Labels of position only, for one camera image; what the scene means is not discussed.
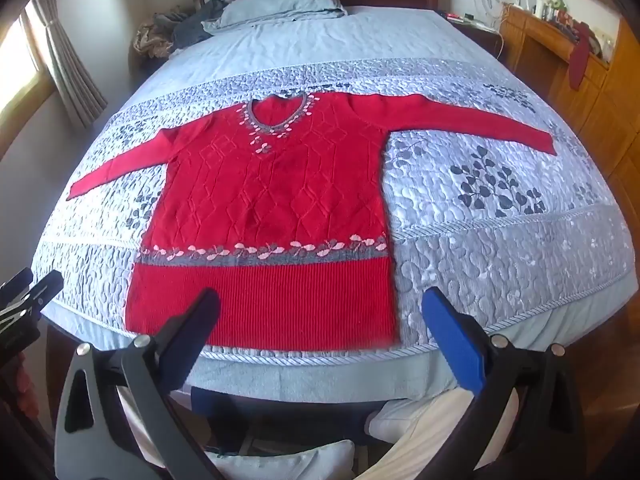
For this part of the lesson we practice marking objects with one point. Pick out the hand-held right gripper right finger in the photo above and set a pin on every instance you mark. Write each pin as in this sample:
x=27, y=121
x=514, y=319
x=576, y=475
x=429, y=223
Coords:
x=450, y=335

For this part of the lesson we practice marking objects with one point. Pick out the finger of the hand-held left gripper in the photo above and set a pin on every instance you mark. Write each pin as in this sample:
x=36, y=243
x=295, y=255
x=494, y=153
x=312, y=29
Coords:
x=40, y=296
x=17, y=282

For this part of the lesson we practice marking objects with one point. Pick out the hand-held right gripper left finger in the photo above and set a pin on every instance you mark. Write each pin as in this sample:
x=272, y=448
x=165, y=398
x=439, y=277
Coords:
x=192, y=330

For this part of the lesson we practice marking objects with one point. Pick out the red knitted sweater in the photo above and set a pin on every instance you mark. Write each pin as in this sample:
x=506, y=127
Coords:
x=280, y=185

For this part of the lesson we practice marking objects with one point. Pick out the person's left forearm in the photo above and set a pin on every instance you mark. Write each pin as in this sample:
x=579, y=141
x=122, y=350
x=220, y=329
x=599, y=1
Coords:
x=25, y=385

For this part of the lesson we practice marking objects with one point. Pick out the dark clothes pile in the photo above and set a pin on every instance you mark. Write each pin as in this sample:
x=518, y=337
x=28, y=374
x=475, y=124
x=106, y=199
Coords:
x=192, y=25

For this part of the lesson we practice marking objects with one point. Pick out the grey quilted leaf-print bedspread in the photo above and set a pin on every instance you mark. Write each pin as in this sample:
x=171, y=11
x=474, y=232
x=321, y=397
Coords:
x=500, y=260

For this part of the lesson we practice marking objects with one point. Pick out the person's white pants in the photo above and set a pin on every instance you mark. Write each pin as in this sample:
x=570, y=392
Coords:
x=430, y=425

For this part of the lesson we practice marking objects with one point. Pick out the grey curtain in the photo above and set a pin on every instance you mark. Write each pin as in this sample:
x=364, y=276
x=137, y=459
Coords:
x=70, y=60

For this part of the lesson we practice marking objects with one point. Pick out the wooden cabinet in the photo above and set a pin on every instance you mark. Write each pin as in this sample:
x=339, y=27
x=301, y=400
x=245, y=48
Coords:
x=600, y=110

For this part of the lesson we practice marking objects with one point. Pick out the beige floral cloth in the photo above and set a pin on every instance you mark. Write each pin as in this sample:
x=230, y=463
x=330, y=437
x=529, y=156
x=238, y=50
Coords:
x=150, y=40

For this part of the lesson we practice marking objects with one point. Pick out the dark wooden nightstand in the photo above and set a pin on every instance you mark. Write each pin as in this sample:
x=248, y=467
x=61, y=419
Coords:
x=475, y=35

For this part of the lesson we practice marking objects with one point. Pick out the dark red hanging cloth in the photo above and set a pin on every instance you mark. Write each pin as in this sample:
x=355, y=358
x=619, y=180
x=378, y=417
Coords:
x=580, y=60

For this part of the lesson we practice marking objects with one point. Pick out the light blue pillow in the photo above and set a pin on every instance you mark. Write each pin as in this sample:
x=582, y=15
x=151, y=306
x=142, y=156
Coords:
x=250, y=25
x=285, y=2

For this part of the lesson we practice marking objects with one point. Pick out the white bottle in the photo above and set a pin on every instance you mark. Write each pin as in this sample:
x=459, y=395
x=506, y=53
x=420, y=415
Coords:
x=540, y=5

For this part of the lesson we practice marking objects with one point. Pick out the window with wooden frame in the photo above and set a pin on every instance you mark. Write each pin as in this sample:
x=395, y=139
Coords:
x=25, y=75

